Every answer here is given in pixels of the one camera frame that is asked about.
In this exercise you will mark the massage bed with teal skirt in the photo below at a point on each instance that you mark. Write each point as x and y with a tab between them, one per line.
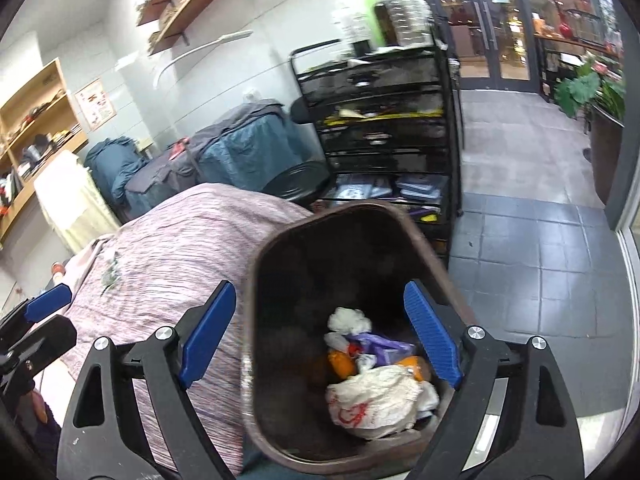
235	155

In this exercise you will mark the wooden wall cabinet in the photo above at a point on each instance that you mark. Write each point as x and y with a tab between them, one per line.
45	120

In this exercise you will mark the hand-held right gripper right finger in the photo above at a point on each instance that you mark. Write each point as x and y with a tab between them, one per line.
432	341

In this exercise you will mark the black chair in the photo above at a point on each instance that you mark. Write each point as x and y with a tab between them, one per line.
297	180

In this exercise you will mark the white spray bottle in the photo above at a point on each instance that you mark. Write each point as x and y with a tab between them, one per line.
251	95

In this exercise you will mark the orange wrapper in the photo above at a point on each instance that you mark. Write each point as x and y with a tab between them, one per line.
412	367
342	365

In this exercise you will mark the brown trash bin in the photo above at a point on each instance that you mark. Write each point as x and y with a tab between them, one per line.
310	270

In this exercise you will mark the dark planter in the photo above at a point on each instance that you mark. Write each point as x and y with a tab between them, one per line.
605	155

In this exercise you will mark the person's left forearm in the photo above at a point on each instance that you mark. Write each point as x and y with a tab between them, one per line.
45	440

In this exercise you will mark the red cloth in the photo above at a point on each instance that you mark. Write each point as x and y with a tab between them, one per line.
177	151

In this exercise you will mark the red and white paper cup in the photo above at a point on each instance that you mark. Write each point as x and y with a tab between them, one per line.
60	271

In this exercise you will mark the cream cloth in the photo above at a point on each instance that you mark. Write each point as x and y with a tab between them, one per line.
75	200

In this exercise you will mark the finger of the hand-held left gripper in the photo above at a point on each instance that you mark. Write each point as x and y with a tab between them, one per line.
47	301
45	340

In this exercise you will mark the grey bed sheet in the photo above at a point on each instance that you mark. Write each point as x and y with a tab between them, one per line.
165	175

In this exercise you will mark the black mesh cart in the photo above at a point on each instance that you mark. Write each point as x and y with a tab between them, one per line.
380	150

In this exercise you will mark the wall poster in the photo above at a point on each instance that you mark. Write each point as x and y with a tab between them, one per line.
95	105

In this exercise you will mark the white floor lamp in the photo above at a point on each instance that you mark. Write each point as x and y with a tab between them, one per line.
200	50

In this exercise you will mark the dark glass bottle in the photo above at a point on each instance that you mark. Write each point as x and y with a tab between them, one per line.
381	25

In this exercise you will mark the green bottle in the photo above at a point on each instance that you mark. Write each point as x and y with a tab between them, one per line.
372	10

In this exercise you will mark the purple plastic bag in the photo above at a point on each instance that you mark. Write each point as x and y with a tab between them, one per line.
382	349

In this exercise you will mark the glass double door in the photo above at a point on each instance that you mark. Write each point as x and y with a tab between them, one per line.
480	25

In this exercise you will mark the large clear plastic bottle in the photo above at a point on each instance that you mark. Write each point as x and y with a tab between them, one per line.
407	10

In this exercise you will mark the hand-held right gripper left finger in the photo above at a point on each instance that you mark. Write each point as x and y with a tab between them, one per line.
210	331

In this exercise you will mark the long wooden wall shelf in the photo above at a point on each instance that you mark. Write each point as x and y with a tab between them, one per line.
200	7

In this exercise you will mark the small dark scraps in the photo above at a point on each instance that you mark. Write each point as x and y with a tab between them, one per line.
112	272

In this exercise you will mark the clear bottle white label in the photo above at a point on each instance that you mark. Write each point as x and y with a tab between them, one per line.
352	25

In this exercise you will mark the beige wall box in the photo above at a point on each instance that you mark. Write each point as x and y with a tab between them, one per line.
145	145

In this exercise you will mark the small white wrapper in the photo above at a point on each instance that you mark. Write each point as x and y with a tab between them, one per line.
337	342

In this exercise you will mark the white plastic bag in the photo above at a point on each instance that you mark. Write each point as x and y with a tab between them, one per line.
375	400

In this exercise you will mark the blue cloth pile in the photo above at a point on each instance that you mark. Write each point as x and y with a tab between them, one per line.
112	165

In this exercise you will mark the green leafy plant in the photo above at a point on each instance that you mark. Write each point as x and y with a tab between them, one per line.
585	87

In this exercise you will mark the white tissue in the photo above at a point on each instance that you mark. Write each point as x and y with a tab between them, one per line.
349	320

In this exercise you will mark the pink blanket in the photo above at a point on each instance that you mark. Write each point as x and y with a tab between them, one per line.
85	265

